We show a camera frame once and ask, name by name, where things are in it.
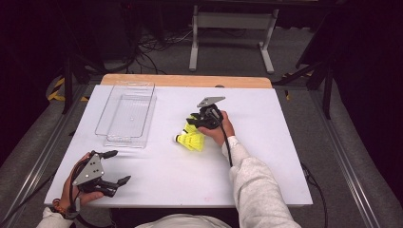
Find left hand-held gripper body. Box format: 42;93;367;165
72;150;121;198

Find person's left hand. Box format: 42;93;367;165
61;152;105;208

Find white table cover sheet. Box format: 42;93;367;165
44;85;314;208

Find metal floor rail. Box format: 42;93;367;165
308;88;403;228
0;84;96;228

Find white metal desk frame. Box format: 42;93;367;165
188;4;280;75

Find black floor cables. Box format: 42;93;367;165
136;28;195;76

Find person's right hand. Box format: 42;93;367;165
198;110;236;147

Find black stand legs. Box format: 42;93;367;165
60;55;107;116
272;12;336;121

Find yellow black floor tape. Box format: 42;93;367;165
47;76;90;103

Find black floor cable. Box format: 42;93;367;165
299;161;329;228

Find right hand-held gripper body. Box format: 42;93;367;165
194;96;226;130

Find clear plastic container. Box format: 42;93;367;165
94;81;158;149

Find person's white top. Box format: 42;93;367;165
135;213;233;228

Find yellow plastic shuttlecock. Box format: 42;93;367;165
182;115;200;135
174;132;206;153

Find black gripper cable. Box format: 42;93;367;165
218;122;234;168

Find orange bead bracelet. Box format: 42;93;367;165
51;198;68;219

